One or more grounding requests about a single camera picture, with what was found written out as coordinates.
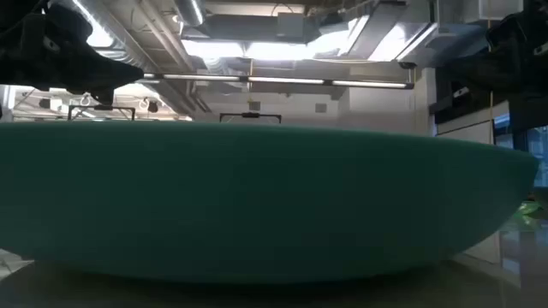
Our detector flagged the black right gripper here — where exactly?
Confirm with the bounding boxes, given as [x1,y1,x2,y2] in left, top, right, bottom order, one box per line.
[444,0,548,98]

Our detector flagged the black rig frame with camera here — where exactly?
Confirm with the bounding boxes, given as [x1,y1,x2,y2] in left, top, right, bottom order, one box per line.
[219,111,283,126]

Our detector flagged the green plastic plate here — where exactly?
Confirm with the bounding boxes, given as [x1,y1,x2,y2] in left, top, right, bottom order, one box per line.
[515,201,544,219]

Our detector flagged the teal plastic plate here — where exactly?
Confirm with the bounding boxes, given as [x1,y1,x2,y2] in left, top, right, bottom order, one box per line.
[0,121,539,284]

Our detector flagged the long linear ceiling light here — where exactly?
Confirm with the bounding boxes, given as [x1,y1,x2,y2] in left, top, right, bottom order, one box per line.
[143,73,414,91]

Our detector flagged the rectangular silver air duct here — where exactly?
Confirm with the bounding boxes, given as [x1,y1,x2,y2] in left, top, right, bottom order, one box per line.
[346,0,436,62]

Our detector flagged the round silver air duct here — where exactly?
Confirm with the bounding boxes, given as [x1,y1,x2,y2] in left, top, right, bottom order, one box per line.
[173,0,207,27]

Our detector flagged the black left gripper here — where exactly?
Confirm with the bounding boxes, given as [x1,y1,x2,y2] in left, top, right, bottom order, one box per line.
[0,0,145,106]

